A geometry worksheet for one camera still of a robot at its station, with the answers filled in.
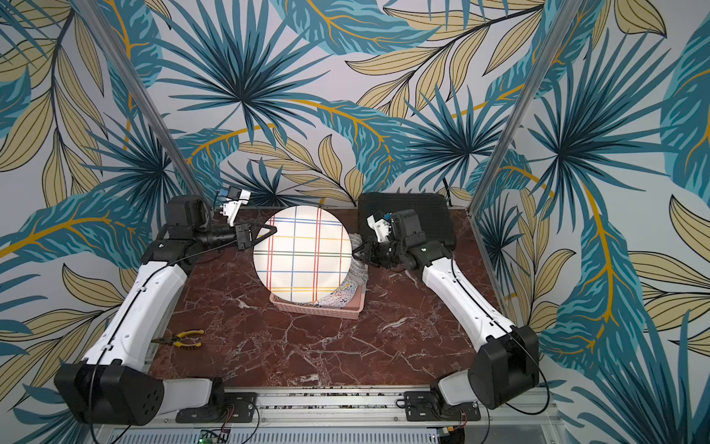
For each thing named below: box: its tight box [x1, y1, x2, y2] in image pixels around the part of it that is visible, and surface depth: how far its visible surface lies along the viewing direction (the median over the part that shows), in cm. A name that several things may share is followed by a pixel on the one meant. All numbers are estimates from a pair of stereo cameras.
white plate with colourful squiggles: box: [293, 280, 359, 309], surface depth 94 cm
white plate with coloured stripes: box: [252, 205, 353, 304], surface depth 72 cm
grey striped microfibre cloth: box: [347, 232, 369, 286], surface depth 76 cm
